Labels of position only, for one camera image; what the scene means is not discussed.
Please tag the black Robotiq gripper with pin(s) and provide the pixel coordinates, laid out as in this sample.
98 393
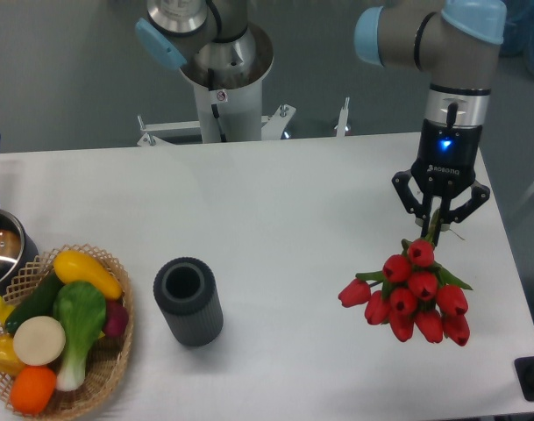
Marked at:
445 154

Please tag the red tulip bouquet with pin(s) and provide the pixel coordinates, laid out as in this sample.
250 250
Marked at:
411 292

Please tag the dark grey ribbed vase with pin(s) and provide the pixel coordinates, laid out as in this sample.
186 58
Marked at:
185 290

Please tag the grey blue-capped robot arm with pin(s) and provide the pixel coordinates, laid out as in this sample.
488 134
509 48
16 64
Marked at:
456 42

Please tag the blue plastic bag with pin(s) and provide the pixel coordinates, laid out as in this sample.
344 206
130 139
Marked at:
518 35

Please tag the black device at edge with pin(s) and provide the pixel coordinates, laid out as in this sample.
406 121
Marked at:
525 373

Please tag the purple red radish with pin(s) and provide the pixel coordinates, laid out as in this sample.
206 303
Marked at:
116 321

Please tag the woven wicker basket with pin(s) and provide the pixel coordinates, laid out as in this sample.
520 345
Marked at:
108 358

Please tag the green bok choy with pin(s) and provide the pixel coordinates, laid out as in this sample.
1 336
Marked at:
80 308

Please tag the yellow squash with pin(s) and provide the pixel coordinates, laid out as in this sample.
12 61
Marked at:
73 266

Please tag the dark green cucumber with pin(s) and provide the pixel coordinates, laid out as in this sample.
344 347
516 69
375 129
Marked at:
38 303

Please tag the beige round slice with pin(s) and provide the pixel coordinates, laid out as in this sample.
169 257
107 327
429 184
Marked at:
39 341

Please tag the orange fruit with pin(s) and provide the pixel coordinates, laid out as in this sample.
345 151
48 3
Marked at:
32 390

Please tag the yellow banana tip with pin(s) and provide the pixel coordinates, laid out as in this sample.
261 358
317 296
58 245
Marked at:
5 310

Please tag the yellow bell pepper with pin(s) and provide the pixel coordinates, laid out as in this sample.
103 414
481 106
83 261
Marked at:
10 363

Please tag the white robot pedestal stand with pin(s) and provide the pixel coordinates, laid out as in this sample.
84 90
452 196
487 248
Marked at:
227 80

